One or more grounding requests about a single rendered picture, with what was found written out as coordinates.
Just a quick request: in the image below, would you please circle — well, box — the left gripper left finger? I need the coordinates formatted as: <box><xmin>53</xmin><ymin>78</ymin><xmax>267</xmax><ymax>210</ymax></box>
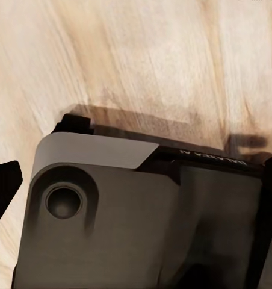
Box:
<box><xmin>0</xmin><ymin>160</ymin><xmax>23</xmax><ymax>219</ymax></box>

